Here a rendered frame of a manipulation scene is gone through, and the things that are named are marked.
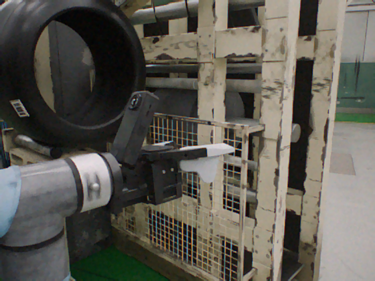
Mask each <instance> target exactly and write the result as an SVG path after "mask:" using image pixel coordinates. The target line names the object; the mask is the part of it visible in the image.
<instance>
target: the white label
mask: <svg viewBox="0 0 375 281"><path fill-rule="evenodd" d="M10 103H11V105H12V106H13V107H14V109H15V110H16V113H17V114H18V115H19V117H24V116H29V115H28V113H27V112H26V110H25V108H24V107H23V105H22V103H21V102H20V100H11V101H10Z"/></svg>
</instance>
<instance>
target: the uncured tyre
mask: <svg viewBox="0 0 375 281"><path fill-rule="evenodd" d="M51 21H59V22H60V23H63V24H64V25H67V26H68V27H69V28H72V29H73V30H74V31H75V32H76V33H77V34H78V35H80V36H81V37H82V39H83V40H84V42H85V43H86V44H87V46H88V47H89V50H90V52H91V54H92V57H93V59H94V65H95V70H96V77H95V83H94V87H93V89H92V93H91V94H90V96H89V99H88V100H87V101H86V102H85V103H84V105H83V106H82V107H81V108H79V109H78V110H77V111H76V112H75V113H73V114H71V115H68V116H64V117H61V118H60V116H58V115H57V114H56V113H55V112H54V111H53V110H52V109H51V108H50V107H49V106H48V105H47V104H46V101H45V100H44V98H43V97H42V95H41V94H40V91H39V89H38V84H37V82H36V78H35V72H34V56H35V49H36V46H37V44H38V39H39V38H40V35H41V34H42V32H43V31H44V29H45V27H47V25H48V24H49V23H50V22H51ZM146 79H147V67H146V61H145V54H144V51H143V47H142V45H141V42H140V39H139V36H138V34H137V32H136V30H135V28H134V27H133V25H132V23H131V21H130V20H129V18H128V17H127V16H126V15H125V13H124V12H123V11H122V10H121V9H120V8H119V7H118V6H117V5H116V4H115V3H113V2H112V1H111V0H8V1H7V2H6V3H4V4H3V5H1V6H0V117H1V119H2V120H3V121H4V122H6V123H7V124H8V125H9V126H10V127H11V128H13V129H15V130H16V131H18V132H20V133H22V134H24V135H25V136H30V137H31V138H34V139H37V140H39V141H42V142H45V143H48V144H52V145H55V146H58V147H63V148H68V149H81V148H85V147H91V146H94V145H98V144H102V143H105V142H106V141H109V140H110V139H111V138H113V137H116V135H117V133H118V130H119V126H120V124H121V122H122V119H123V116H124V115H125V110H126V108H127V106H128V103H129V101H130V99H131V96H132V94H133V93H134V92H142V91H145V85H146ZM11 100H20V102H21V103H22V105H23V107H24V108H25V110H26V112H27V113H28V115H29V116H24V117H19V115H18V114H17V113H16V110H15V109H14V107H13V106H12V105H11V103H10V101H11Z"/></svg>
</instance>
